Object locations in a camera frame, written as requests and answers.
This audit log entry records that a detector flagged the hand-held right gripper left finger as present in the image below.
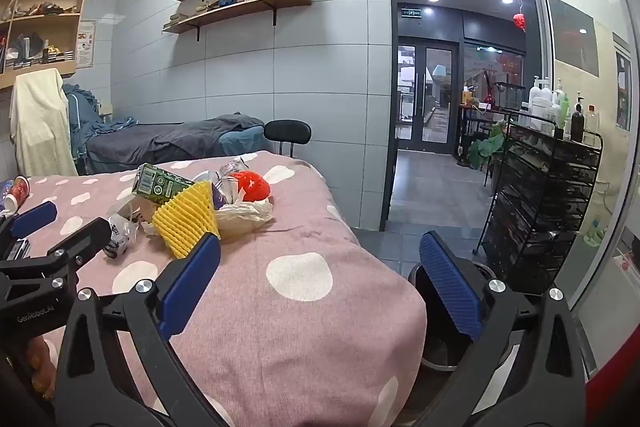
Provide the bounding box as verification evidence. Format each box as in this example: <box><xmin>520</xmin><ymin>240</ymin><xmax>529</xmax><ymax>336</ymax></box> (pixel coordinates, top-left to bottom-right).
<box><xmin>55</xmin><ymin>233</ymin><xmax>236</xmax><ymax>427</ymax></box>

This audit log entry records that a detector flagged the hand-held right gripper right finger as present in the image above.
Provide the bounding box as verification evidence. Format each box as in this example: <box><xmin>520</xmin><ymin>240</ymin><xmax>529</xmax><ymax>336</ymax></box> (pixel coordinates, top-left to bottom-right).
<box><xmin>419</xmin><ymin>231</ymin><xmax>587</xmax><ymax>427</ymax></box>

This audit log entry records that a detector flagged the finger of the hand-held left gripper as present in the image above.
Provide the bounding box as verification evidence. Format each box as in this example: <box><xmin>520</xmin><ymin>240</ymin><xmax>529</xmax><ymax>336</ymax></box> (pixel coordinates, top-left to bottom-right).
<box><xmin>30</xmin><ymin>217</ymin><xmax>112</xmax><ymax>288</ymax></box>
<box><xmin>0</xmin><ymin>201</ymin><xmax>58</xmax><ymax>242</ymax></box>

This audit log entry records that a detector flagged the black trash bin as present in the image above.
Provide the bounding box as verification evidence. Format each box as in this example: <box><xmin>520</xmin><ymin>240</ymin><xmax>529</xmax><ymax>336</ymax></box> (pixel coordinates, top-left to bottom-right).
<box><xmin>407</xmin><ymin>257</ymin><xmax>523</xmax><ymax>373</ymax></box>

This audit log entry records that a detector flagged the yellow foam fruit net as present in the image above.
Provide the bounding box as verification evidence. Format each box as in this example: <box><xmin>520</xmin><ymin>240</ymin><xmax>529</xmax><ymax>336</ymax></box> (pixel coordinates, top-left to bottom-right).
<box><xmin>151</xmin><ymin>181</ymin><xmax>222</xmax><ymax>260</ymax></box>

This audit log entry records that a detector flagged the white plastic bag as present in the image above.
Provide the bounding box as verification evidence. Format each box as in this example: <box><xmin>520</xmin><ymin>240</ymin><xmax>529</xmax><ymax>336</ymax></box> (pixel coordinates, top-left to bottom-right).
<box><xmin>212</xmin><ymin>197</ymin><xmax>275</xmax><ymax>240</ymax></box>

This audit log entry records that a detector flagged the green drink carton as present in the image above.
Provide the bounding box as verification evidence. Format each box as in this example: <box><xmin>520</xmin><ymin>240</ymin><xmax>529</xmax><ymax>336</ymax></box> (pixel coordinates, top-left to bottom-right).
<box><xmin>132</xmin><ymin>163</ymin><xmax>196</xmax><ymax>208</ymax></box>

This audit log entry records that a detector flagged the orange foam fruit net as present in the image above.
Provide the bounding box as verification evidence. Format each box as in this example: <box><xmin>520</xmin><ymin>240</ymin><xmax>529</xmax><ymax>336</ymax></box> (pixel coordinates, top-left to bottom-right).
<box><xmin>229</xmin><ymin>171</ymin><xmax>272</xmax><ymax>202</ymax></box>

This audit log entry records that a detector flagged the clear plastic wrapper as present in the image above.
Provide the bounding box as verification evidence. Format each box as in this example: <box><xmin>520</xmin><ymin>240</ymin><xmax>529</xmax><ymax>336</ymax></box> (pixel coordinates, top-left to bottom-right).
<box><xmin>217</xmin><ymin>159</ymin><xmax>251</xmax><ymax>180</ymax></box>

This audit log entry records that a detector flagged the person's left hand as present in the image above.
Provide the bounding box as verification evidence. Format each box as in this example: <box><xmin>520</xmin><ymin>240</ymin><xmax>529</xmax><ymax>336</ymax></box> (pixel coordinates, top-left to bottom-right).
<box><xmin>27</xmin><ymin>337</ymin><xmax>59</xmax><ymax>403</ymax></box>

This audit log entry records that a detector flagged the cream towel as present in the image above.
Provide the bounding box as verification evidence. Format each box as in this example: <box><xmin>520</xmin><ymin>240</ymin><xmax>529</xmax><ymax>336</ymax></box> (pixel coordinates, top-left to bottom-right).
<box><xmin>10</xmin><ymin>68</ymin><xmax>78</xmax><ymax>178</ymax></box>

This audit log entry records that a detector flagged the pink white-spotted blanket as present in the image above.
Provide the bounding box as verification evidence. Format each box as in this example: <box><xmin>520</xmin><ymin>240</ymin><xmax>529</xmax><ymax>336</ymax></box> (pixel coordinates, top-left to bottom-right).
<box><xmin>0</xmin><ymin>150</ymin><xmax>428</xmax><ymax>427</ymax></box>

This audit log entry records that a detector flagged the grey blanket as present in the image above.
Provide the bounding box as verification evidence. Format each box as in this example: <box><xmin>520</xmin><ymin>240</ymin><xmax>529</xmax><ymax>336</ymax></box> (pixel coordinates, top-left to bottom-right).
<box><xmin>82</xmin><ymin>114</ymin><xmax>266</xmax><ymax>175</ymax></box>

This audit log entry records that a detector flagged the blue cloth pile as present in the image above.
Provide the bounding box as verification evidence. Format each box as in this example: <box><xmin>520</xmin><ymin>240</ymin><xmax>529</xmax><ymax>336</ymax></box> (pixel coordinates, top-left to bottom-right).
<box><xmin>62</xmin><ymin>83</ymin><xmax>138</xmax><ymax>162</ymax></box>

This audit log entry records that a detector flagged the green leafy plant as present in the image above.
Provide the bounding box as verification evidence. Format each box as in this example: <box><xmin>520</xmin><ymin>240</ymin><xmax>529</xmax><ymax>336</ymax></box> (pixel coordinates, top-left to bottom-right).
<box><xmin>469</xmin><ymin>122</ymin><xmax>508</xmax><ymax>170</ymax></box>

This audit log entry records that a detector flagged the light blue bed cover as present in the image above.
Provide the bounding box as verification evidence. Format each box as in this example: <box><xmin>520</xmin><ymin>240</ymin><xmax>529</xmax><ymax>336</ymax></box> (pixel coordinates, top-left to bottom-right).
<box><xmin>220</xmin><ymin>129</ymin><xmax>266</xmax><ymax>156</ymax></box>

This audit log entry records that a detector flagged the black metal table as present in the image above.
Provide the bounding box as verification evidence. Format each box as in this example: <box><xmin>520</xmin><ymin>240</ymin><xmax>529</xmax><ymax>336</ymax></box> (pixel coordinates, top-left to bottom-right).
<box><xmin>460</xmin><ymin>104</ymin><xmax>501</xmax><ymax>158</ymax></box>

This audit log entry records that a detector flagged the black chair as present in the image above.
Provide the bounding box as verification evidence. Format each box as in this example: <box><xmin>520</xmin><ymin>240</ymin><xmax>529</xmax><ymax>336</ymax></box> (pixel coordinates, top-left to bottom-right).
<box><xmin>263</xmin><ymin>120</ymin><xmax>312</xmax><ymax>158</ymax></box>

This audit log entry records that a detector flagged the glass double door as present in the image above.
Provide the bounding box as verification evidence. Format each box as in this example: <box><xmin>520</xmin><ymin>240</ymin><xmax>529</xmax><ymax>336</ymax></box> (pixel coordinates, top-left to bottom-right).
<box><xmin>396</xmin><ymin>38</ymin><xmax>458</xmax><ymax>142</ymax></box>

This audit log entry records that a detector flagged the large white pump bottle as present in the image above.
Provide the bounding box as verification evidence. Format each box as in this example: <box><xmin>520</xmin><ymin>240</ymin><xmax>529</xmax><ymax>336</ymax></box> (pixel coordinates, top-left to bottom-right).
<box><xmin>529</xmin><ymin>76</ymin><xmax>546</xmax><ymax>118</ymax></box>

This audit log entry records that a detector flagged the dark brown pump bottle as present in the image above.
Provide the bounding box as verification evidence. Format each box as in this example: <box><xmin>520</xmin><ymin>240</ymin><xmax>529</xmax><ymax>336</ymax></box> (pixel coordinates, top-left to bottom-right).
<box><xmin>570</xmin><ymin>92</ymin><xmax>586</xmax><ymax>142</ymax></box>

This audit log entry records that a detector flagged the clear bottle red cap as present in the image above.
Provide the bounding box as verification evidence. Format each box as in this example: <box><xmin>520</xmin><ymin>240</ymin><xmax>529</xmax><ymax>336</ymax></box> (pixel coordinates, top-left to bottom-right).
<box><xmin>584</xmin><ymin>105</ymin><xmax>600</xmax><ymax>145</ymax></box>

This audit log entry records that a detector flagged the dark framed board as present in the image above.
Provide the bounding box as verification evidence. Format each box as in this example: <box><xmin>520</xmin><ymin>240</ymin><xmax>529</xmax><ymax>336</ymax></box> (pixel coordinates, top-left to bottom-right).
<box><xmin>614</xmin><ymin>34</ymin><xmax>632</xmax><ymax>130</ymax></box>

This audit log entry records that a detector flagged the black wire rack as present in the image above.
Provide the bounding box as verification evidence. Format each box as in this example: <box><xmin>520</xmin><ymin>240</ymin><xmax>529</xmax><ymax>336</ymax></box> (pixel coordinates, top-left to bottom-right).
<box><xmin>472</xmin><ymin>109</ymin><xmax>603</xmax><ymax>295</ymax></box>

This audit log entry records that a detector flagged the wall poster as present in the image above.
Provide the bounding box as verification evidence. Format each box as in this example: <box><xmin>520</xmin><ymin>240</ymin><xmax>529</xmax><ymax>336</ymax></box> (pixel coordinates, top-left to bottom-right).
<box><xmin>76</xmin><ymin>21</ymin><xmax>96</xmax><ymax>68</ymax></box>

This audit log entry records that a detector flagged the dark door frame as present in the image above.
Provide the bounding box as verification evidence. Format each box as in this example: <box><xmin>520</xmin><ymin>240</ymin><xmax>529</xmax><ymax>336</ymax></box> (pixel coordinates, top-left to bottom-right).
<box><xmin>381</xmin><ymin>0</ymin><xmax>546</xmax><ymax>233</ymax></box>

